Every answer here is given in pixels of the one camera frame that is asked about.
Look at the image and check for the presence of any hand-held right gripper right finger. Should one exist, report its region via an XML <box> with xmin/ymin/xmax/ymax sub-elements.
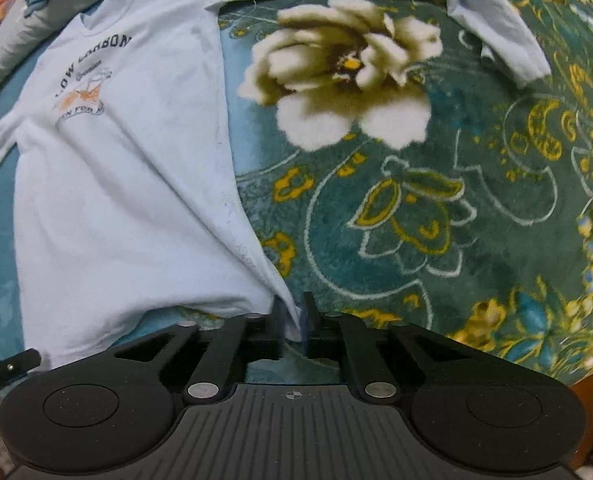
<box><xmin>303</xmin><ymin>292</ymin><xmax>477</xmax><ymax>404</ymax></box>

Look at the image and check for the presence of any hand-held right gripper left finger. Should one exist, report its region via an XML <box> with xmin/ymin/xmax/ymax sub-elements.
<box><xmin>111</xmin><ymin>297</ymin><xmax>284</xmax><ymax>404</ymax></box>

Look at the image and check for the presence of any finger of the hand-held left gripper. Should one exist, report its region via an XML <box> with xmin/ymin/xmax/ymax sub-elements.
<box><xmin>0</xmin><ymin>349</ymin><xmax>42</xmax><ymax>384</ymax></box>

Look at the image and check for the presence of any pale blue printed t-shirt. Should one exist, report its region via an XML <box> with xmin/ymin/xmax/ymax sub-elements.
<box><xmin>0</xmin><ymin>0</ymin><xmax>552</xmax><ymax>372</ymax></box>

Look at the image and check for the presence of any teal floral blanket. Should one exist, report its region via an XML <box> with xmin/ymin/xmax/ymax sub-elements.
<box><xmin>0</xmin><ymin>0</ymin><xmax>593</xmax><ymax>391</ymax></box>

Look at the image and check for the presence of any grey floral quilt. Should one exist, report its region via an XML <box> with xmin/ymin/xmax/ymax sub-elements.
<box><xmin>0</xmin><ymin>0</ymin><xmax>127</xmax><ymax>92</ymax></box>

